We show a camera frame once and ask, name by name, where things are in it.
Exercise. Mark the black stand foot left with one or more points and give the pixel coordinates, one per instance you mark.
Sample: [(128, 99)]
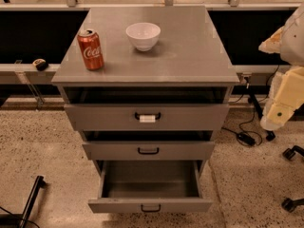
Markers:
[(38, 184)]

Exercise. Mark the grey metal drawer cabinet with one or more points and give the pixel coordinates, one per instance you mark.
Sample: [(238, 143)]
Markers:
[(188, 65)]

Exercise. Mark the red Coca-Cola can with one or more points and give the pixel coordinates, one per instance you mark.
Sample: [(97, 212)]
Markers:
[(90, 47)]

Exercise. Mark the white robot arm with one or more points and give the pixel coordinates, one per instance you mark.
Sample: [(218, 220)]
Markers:
[(287, 89)]

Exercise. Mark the black chair caster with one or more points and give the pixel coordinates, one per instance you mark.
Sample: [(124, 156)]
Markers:
[(290, 152), (289, 205)]

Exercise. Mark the grey drawer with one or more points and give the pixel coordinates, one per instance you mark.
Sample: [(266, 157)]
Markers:
[(141, 117), (148, 145), (149, 187)]

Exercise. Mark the grey bottom drawer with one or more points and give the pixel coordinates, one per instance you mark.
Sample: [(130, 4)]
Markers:
[(149, 187)]

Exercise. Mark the black stand leg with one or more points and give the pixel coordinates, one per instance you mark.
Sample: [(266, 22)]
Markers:
[(253, 99)]

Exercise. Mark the black chair caster lower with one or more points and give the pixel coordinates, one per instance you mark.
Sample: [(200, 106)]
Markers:
[(289, 205)]

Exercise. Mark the small black yellow device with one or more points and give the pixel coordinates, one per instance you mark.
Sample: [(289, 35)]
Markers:
[(40, 64)]

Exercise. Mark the white ceramic bowl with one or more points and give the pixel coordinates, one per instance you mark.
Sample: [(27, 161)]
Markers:
[(143, 36)]

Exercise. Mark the grey top drawer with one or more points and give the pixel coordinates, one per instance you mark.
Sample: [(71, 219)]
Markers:
[(141, 117)]

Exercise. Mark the black chair caster upper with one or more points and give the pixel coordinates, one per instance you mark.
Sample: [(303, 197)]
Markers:
[(290, 152)]

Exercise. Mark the black power adapter with cable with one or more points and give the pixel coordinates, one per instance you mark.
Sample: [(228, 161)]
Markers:
[(246, 137)]

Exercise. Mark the grey middle drawer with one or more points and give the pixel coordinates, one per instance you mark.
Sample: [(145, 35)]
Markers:
[(148, 145)]

